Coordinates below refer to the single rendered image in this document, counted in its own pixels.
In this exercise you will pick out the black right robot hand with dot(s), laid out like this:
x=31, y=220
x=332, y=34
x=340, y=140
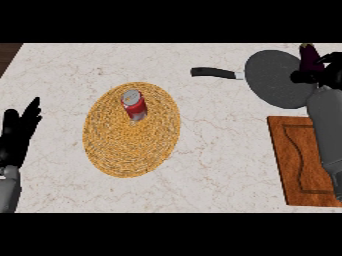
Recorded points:
x=341, y=71

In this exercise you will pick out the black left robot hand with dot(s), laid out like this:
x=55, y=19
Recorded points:
x=12, y=143

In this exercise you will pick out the purple eggplant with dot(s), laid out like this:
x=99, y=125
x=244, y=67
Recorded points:
x=310, y=60

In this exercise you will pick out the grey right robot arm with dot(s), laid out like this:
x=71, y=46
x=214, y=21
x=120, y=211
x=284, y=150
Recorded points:
x=337, y=140

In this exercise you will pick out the brown wooden cutting board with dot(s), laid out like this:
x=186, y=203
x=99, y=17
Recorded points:
x=301, y=163

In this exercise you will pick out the round woven yellow placemat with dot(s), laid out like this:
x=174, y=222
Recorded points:
x=132, y=130

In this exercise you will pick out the red can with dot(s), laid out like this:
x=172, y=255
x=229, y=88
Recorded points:
x=135, y=105

